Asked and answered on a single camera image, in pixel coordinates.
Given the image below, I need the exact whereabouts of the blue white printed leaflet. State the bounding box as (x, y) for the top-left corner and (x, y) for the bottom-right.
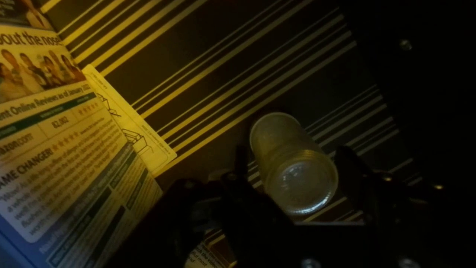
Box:
(0, 0), (165, 268)

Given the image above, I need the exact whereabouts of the brown striped drawer liner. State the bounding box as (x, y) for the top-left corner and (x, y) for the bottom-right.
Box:
(37, 0), (428, 268)

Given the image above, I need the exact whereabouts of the pale yellow paper slip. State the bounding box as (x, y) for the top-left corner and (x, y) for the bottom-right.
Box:
(80, 63), (178, 179)

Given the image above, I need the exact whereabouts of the clear plastic cup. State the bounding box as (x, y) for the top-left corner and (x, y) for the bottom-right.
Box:
(246, 111), (340, 219)

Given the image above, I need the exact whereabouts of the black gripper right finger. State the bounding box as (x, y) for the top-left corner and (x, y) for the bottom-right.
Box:
(331, 145), (450, 268)

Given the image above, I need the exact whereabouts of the black dresser drawer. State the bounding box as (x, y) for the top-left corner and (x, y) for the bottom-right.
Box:
(0, 0), (476, 268)

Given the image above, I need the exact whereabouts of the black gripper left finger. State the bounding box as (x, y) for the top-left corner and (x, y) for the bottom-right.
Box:
(111, 143), (294, 268)

